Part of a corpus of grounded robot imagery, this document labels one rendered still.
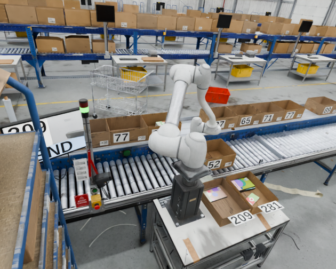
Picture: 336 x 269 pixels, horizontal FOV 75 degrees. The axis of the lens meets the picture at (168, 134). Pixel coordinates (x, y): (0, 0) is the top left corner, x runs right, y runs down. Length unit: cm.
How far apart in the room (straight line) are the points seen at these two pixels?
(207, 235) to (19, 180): 138
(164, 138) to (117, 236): 150
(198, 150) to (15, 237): 106
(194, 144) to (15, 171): 96
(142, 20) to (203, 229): 575
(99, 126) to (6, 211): 190
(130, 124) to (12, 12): 458
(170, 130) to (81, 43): 503
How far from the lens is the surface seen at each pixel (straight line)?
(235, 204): 208
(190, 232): 181
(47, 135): 157
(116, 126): 255
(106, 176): 168
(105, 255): 257
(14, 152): 90
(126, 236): 265
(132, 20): 662
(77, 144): 167
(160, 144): 144
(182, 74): 173
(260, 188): 229
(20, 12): 650
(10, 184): 78
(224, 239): 185
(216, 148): 261
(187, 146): 142
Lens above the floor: 223
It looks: 32 degrees down
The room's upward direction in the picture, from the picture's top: 6 degrees clockwise
